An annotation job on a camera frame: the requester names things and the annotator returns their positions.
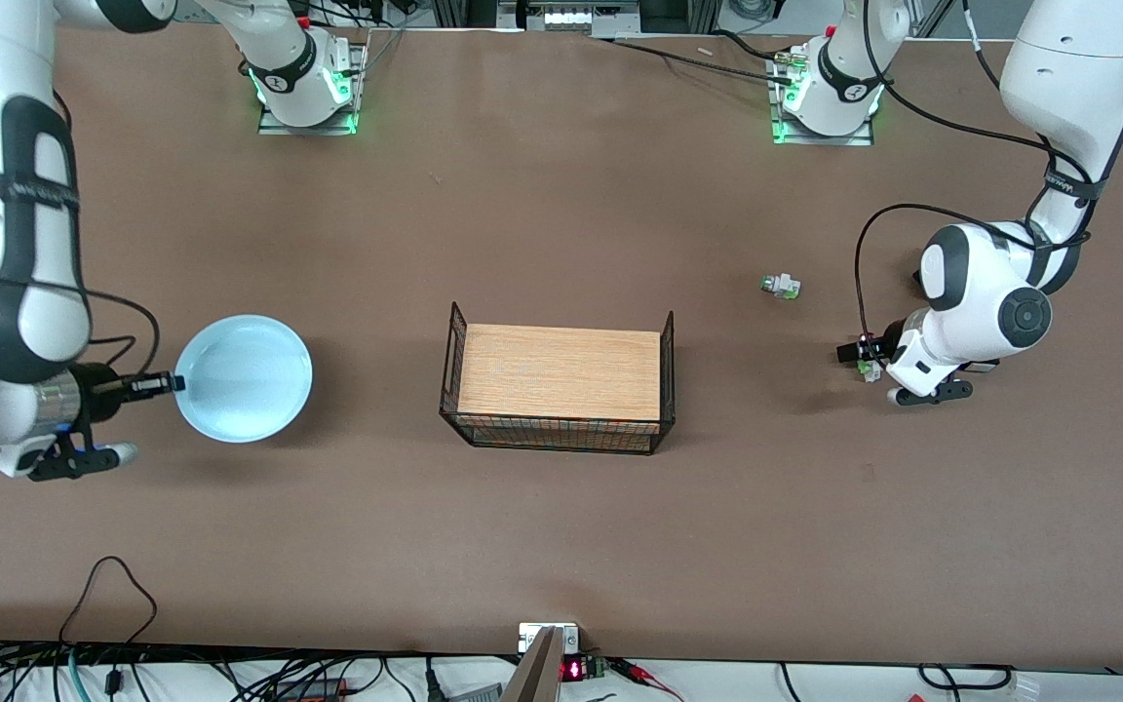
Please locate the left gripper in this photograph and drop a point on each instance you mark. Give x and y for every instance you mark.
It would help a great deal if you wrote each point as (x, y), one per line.
(889, 338)

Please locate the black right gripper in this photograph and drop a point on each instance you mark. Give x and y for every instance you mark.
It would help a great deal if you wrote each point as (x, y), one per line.
(101, 391)

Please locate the red pushbutton with white body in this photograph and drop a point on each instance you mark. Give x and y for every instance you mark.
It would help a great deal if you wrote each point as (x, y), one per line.
(871, 370)

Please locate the light blue round plate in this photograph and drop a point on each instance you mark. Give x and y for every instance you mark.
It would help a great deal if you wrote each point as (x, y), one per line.
(245, 378)

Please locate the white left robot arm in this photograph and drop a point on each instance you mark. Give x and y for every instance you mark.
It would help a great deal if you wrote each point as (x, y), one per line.
(1059, 78)

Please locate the white green contact block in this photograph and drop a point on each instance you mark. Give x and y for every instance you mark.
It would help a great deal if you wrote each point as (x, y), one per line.
(782, 286)

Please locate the red probe clips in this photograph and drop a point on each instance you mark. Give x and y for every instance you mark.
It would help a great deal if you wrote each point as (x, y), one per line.
(644, 680)

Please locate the red digit display module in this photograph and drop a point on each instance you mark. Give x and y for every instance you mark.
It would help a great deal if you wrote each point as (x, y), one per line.
(583, 669)

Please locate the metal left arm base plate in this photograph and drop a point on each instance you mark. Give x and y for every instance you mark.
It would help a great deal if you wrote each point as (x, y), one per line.
(820, 139)

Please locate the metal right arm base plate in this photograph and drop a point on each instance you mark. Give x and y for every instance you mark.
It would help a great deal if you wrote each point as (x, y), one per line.
(359, 88)

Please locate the silver metal bracket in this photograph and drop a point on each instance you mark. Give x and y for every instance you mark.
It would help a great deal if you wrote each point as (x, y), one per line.
(534, 636)

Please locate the aluminium frame with lights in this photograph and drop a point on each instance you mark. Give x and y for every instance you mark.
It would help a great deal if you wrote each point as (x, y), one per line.
(571, 17)

